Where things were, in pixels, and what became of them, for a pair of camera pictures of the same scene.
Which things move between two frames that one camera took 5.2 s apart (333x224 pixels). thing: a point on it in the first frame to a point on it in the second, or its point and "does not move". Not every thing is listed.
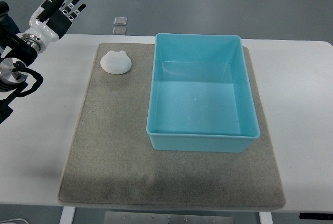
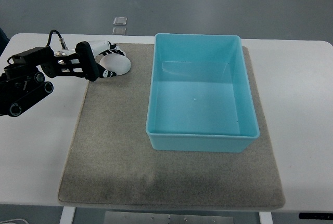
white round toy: [116, 63] does not move
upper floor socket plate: [120, 21] does not move
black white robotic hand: [51, 20] to [88, 51]
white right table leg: [266, 218] does not move
